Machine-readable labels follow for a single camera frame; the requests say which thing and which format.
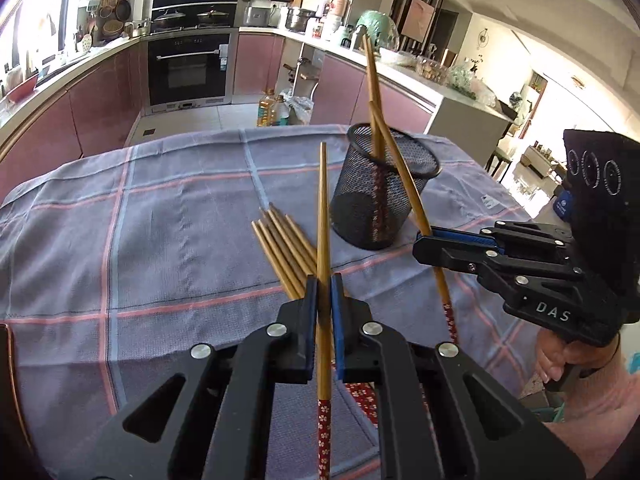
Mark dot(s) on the crumpled plastic bag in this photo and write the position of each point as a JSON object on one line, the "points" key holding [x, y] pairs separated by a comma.
{"points": [[299, 107]]}

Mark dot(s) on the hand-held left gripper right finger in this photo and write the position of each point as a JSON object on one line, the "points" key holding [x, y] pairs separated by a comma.
{"points": [[338, 327]]}

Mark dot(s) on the red bowl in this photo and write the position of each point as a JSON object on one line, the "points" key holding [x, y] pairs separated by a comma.
{"points": [[22, 89]]}

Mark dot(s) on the teal round ornament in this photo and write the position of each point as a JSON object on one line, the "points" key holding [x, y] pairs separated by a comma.
{"points": [[376, 25]]}

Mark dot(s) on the pink jar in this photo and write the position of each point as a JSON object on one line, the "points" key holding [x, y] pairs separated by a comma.
{"points": [[340, 7]]}

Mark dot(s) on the person's right hand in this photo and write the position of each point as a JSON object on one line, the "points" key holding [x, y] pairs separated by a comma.
{"points": [[550, 360]]}

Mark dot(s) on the bundle of bamboo chopsticks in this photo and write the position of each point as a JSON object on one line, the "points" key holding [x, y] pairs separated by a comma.
{"points": [[280, 246]]}

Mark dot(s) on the steel stock pot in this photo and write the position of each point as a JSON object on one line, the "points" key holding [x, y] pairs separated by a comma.
{"points": [[299, 20]]}

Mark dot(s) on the yellow oil bottle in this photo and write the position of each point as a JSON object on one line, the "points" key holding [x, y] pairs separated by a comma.
{"points": [[266, 110]]}

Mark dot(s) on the pink kitchen cabinets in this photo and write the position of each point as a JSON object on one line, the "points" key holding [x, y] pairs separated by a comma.
{"points": [[95, 105]]}

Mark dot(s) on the black lidded pot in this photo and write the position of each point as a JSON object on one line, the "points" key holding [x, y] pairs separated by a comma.
{"points": [[212, 16]]}

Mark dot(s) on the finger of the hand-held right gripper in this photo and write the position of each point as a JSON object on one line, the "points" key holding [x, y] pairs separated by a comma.
{"points": [[450, 255], [465, 237]]}

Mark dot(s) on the black mesh cup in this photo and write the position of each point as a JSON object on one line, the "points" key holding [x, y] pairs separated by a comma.
{"points": [[350, 202]]}

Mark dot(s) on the dark stool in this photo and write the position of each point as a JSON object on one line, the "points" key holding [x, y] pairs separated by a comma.
{"points": [[499, 162]]}

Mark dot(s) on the framed pink picture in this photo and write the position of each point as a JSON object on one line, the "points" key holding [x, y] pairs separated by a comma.
{"points": [[419, 17]]}

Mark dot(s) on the person's right forearm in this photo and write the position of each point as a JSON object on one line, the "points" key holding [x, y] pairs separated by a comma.
{"points": [[610, 410]]}

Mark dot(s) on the wok with glass lid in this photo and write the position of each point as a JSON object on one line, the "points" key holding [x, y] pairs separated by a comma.
{"points": [[170, 19]]}

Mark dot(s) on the black built-in oven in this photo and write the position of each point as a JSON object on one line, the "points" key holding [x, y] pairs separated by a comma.
{"points": [[187, 67]]}

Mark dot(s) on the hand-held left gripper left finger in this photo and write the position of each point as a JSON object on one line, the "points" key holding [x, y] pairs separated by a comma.
{"points": [[299, 332]]}

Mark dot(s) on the grey checked tablecloth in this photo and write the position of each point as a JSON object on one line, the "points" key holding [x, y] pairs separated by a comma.
{"points": [[175, 240]]}

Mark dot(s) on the clear plastic bottle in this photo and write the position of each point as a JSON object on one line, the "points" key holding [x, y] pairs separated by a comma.
{"points": [[282, 115]]}

